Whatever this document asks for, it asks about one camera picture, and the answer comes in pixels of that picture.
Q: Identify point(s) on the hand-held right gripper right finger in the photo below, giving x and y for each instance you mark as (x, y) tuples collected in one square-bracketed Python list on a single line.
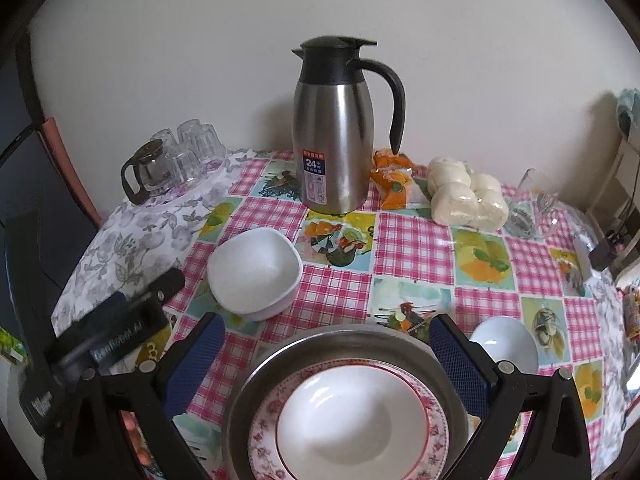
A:
[(460, 360)]

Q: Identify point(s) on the orange snack packet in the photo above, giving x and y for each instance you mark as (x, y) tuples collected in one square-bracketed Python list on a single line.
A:
[(395, 187)]

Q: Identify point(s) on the bag of steamed buns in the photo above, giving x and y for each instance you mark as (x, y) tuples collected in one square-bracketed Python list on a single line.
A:
[(460, 200)]

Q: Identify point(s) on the white chair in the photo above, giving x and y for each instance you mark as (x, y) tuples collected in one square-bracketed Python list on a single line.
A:
[(620, 180)]

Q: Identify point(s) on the dark furniture panel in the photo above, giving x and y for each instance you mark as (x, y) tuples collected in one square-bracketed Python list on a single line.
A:
[(45, 240)]

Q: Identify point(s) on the stainless steel thermos jug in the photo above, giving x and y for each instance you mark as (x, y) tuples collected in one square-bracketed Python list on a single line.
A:
[(335, 135)]

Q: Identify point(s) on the light blue bowl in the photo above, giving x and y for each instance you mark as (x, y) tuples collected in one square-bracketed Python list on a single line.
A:
[(510, 340)]

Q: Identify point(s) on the pink floral rimmed plate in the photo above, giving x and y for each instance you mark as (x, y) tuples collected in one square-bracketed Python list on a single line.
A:
[(262, 435)]

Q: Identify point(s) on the small white bowl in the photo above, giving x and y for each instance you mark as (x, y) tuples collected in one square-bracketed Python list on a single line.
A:
[(250, 270)]

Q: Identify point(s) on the clear glass cup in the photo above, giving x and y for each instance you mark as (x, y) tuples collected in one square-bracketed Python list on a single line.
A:
[(164, 141), (200, 140), (185, 166)]

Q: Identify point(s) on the colourful packet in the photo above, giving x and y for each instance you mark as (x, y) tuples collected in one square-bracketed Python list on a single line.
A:
[(632, 310)]

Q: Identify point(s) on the stainless steel basin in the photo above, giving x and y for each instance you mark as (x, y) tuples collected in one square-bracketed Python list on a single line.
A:
[(240, 420)]

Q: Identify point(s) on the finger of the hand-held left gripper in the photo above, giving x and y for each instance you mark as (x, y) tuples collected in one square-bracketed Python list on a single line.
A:
[(167, 282)]

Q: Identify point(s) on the red floral bowl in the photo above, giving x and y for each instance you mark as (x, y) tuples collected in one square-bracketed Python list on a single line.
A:
[(350, 425)]

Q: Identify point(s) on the green packet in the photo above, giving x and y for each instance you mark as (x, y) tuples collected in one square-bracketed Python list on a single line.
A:
[(10, 342)]

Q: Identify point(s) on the pink plaid fruit tablecloth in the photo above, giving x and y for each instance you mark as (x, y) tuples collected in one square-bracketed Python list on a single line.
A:
[(415, 240)]

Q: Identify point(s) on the pink board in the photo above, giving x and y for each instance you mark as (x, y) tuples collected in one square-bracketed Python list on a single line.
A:
[(70, 170)]

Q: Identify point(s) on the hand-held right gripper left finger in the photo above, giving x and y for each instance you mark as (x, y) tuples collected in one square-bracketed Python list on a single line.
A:
[(195, 360)]

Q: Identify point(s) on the clear glass mug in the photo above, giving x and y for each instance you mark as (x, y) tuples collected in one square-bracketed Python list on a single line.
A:
[(530, 210)]

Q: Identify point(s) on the teal cloth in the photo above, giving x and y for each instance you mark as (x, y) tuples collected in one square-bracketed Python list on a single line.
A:
[(629, 110)]

